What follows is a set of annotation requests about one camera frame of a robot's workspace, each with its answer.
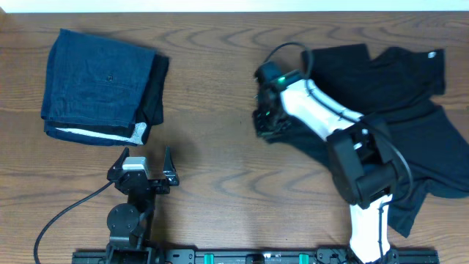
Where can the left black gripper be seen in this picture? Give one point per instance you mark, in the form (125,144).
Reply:
(171,179)

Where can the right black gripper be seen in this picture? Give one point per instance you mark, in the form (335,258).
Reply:
(262,130)

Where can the black t-shirt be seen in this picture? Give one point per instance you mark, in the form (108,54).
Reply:
(398,86)

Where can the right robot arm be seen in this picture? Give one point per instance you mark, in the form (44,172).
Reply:
(362,165)

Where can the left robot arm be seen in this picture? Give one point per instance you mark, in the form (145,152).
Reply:
(130,223)

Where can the folded black garment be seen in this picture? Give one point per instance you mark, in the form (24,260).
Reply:
(150,111)

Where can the folded dark blue jeans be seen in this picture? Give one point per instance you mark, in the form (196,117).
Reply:
(93,89)

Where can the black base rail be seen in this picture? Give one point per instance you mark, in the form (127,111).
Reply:
(189,256)

